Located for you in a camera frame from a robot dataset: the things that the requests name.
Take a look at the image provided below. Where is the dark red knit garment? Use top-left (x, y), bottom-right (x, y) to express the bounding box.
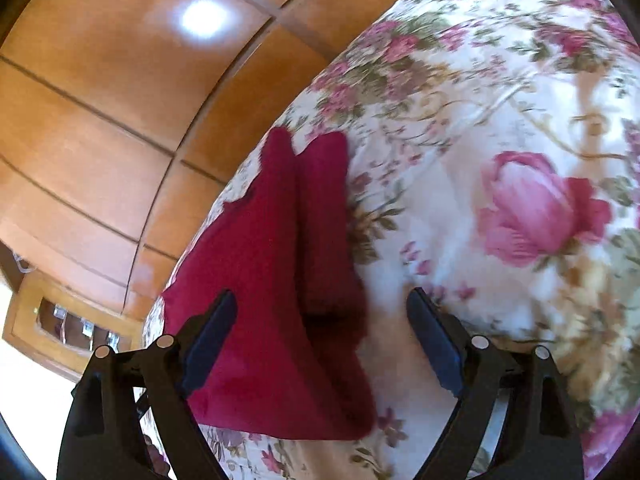
top-left (162, 127), bottom-right (378, 441)

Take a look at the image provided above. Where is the wooden panelled wardrobe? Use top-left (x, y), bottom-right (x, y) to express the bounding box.
top-left (0, 0), bottom-right (456, 321)

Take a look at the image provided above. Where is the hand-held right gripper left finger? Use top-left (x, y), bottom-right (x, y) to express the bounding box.
top-left (56, 288), bottom-right (238, 480)

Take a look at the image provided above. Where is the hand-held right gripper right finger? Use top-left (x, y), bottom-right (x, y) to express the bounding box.
top-left (406, 287), bottom-right (585, 480)

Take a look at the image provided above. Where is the floral bed blanket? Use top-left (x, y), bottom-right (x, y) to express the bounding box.
top-left (140, 0), bottom-right (640, 480)

